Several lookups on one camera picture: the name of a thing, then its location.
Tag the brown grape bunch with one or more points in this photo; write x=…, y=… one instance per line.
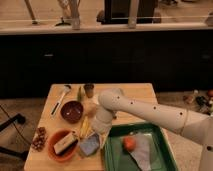
x=38, y=142

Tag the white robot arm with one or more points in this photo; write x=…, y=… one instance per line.
x=189, y=124

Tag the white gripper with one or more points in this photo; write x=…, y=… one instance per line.
x=102, y=122

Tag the white handled spoon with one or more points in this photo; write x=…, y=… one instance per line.
x=66, y=90

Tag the yellow corn cob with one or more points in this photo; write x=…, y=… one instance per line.
x=84, y=127

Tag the blue grey sponge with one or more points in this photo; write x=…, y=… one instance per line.
x=90, y=145

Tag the orange bowl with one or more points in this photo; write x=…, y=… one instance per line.
x=68, y=153

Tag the grey cloth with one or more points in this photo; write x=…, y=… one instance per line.
x=141, y=153

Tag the orange ball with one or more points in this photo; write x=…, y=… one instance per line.
x=129, y=143

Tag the dark red bowl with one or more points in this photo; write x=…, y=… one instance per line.
x=72, y=111

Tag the green vegetable stick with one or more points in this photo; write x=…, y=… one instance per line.
x=79, y=95

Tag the brown white block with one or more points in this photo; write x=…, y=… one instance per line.
x=64, y=143

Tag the green plastic tray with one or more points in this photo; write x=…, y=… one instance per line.
x=152, y=152

